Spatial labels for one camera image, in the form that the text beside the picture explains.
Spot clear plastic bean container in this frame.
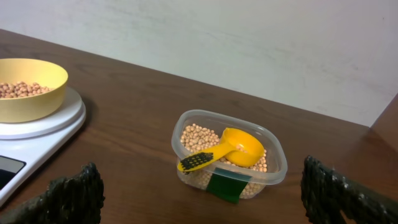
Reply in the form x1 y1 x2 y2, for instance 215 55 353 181
172 110 288 203

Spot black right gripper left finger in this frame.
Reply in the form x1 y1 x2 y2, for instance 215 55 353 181
1 162 105 224

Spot soybeans in container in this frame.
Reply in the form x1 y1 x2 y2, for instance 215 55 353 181
177 124 267 199

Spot yellow plastic bowl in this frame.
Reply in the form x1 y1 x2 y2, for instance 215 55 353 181
1 58 68 123

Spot green tape label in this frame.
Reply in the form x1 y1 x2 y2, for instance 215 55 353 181
206 168 251 204

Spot white digital kitchen scale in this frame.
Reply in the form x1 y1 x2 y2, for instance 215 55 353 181
1 87 86 205

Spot yellow plastic measuring scoop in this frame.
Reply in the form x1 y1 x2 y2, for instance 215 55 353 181
177 128 264 172

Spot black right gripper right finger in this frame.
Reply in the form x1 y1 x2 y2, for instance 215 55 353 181
300 156 397 224

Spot soybeans in bowl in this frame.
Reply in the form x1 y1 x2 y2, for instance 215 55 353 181
0 82 53 98

